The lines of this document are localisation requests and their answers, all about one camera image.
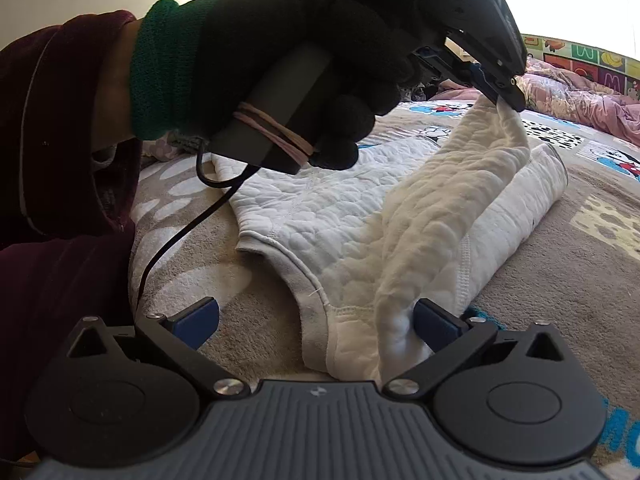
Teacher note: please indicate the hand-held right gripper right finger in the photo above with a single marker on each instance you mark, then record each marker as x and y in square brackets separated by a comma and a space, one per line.
[437, 327]

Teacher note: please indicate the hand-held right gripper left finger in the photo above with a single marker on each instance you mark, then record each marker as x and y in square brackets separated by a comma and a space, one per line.
[197, 322]

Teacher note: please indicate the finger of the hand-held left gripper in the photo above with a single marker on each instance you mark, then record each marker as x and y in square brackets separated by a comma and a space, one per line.
[512, 92]
[482, 82]

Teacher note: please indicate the white quilted garment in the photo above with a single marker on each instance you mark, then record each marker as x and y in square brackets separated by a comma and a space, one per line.
[375, 220]

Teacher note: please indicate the person's left forearm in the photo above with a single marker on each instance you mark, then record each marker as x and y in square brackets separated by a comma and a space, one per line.
[50, 110]

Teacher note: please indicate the person's left hand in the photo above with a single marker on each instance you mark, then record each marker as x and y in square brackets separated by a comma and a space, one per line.
[280, 10]

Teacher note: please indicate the pink elastic band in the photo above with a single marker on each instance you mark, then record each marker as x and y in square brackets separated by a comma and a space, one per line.
[280, 137]

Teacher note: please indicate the pink duvet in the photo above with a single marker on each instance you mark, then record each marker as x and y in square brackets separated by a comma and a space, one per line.
[590, 105]

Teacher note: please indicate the colourful alphabet headboard panel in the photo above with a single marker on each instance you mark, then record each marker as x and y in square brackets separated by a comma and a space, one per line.
[590, 60]

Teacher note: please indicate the cartoon printed blanket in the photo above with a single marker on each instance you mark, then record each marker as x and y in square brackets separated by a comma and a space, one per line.
[550, 285]

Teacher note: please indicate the person's maroon clothing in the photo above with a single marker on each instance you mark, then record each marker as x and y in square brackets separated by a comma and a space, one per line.
[50, 320]

